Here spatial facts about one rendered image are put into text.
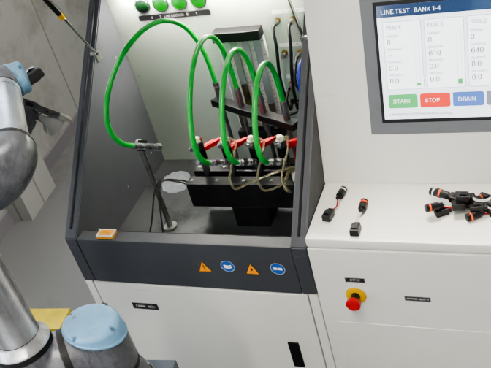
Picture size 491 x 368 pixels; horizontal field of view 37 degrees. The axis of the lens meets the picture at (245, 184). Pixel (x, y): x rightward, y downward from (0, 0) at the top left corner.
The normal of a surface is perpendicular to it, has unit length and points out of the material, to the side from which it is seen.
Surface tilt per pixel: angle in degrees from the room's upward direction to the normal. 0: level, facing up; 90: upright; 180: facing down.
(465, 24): 76
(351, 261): 90
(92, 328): 8
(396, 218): 0
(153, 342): 90
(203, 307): 90
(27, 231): 0
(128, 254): 90
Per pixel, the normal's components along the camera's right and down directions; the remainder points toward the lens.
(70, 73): 0.95, -0.06
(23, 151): 0.75, -0.49
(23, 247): -0.23, -0.79
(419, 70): -0.35, 0.40
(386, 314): -0.30, 0.61
